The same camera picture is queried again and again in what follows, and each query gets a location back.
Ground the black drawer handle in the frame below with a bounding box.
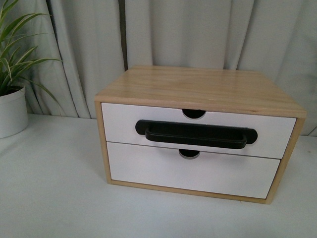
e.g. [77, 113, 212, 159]
[135, 119, 258, 149]

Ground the white drawer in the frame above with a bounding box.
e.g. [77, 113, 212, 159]
[107, 143, 280, 198]
[102, 103, 296, 159]

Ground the grey curtain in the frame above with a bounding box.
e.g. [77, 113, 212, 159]
[6, 0, 317, 136]

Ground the white plant pot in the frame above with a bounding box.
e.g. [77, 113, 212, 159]
[0, 87, 28, 138]

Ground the green spider plant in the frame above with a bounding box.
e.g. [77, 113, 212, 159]
[0, 0, 61, 105]

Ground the wooden drawer cabinet frame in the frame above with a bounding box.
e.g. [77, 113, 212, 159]
[95, 66, 307, 204]

